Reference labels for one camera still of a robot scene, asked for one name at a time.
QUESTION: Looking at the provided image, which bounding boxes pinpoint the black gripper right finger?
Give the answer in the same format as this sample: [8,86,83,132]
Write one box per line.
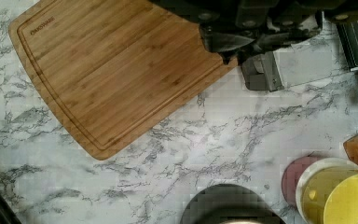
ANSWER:
[253,12,323,54]

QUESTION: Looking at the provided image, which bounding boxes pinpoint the stainless steel toaster oven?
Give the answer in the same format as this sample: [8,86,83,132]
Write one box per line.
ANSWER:
[241,21,358,91]

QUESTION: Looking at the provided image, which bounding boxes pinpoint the yellow cup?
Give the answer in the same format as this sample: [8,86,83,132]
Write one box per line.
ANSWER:
[324,175,358,224]

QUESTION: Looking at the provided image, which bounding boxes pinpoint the dark pot with wooden lid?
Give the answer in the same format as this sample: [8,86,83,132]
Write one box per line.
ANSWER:
[180,184,285,224]

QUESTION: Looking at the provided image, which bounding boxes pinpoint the bamboo cutting board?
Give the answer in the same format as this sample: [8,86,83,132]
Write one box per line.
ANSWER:
[8,0,235,160]

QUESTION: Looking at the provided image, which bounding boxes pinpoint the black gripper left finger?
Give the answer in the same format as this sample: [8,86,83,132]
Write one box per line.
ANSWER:
[199,23,255,64]

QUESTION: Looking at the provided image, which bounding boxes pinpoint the white bowl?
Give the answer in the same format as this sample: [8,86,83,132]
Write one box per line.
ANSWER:
[296,158,358,224]

